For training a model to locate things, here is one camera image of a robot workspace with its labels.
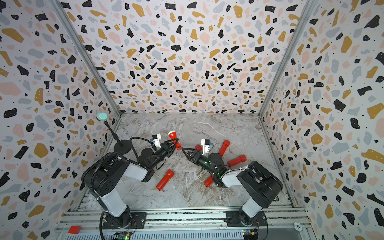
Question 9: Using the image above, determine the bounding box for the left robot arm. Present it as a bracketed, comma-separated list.
[81, 138, 179, 229]

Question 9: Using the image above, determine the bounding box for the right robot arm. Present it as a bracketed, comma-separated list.
[182, 147, 283, 227]

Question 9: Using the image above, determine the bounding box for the red block on rail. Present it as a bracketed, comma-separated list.
[68, 226, 82, 235]

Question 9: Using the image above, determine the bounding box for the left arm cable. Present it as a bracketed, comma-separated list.
[128, 136, 157, 163]

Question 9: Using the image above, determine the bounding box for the microphone stand green head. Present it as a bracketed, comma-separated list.
[97, 112, 132, 155]

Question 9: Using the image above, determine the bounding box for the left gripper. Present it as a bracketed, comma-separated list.
[150, 139, 180, 171]

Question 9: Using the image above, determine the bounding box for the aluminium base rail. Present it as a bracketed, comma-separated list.
[53, 206, 316, 240]

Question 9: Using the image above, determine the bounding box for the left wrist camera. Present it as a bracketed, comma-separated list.
[150, 134, 162, 151]

